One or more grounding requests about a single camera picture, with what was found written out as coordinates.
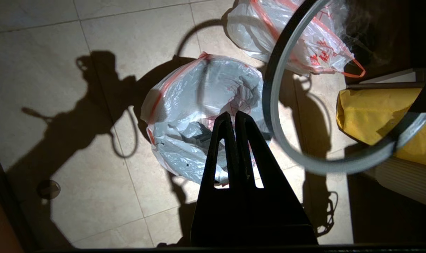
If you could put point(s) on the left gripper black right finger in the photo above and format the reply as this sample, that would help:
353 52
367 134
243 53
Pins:
272 211

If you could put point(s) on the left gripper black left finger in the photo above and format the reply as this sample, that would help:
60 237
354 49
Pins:
216 211

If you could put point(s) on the white plastic bag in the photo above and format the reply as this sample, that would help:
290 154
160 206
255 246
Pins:
184 112

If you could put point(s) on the yellow plastic bag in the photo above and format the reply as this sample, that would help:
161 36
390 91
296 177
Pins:
374 116

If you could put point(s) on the round metal floor drain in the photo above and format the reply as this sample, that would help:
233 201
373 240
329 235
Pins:
48 189

